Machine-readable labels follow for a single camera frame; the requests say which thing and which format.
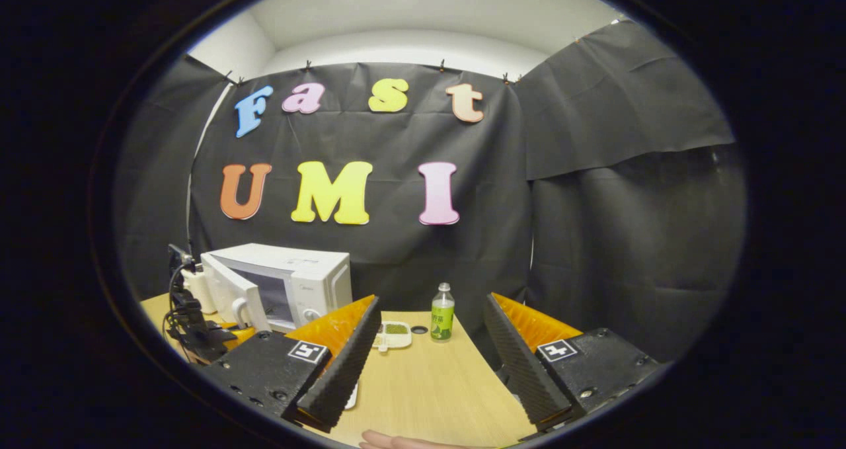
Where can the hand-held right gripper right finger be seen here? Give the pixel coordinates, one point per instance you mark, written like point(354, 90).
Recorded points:
point(522, 369)

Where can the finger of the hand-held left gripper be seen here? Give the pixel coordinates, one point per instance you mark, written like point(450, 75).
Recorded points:
point(239, 335)

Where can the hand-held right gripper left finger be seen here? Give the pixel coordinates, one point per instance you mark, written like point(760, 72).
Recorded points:
point(347, 369)

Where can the white plate with ham slice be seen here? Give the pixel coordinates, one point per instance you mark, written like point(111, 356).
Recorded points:
point(351, 396)

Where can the white divided dish of beans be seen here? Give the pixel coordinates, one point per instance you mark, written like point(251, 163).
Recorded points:
point(393, 335)

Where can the white microwave oven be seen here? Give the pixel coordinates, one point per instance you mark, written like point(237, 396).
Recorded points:
point(310, 284)

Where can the green drink bottle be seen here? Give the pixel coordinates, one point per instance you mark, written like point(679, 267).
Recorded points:
point(442, 320)

